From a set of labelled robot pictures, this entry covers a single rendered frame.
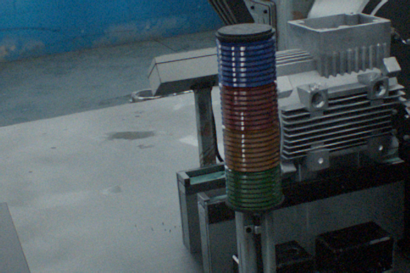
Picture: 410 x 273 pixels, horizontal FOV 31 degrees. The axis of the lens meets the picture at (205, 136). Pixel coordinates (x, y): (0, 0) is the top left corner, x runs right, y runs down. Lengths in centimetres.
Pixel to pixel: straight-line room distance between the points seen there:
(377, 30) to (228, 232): 37
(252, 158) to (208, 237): 34
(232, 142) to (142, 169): 80
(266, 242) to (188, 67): 52
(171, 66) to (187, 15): 570
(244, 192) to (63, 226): 62
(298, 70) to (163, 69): 27
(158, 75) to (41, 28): 540
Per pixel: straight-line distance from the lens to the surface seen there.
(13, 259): 102
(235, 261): 105
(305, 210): 112
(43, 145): 177
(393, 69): 112
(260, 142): 75
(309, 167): 107
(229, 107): 74
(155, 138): 172
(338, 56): 109
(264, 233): 81
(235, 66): 72
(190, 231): 117
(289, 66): 107
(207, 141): 133
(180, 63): 126
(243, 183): 76
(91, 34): 672
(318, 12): 152
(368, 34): 111
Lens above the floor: 136
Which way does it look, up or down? 19 degrees down
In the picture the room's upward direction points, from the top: 5 degrees counter-clockwise
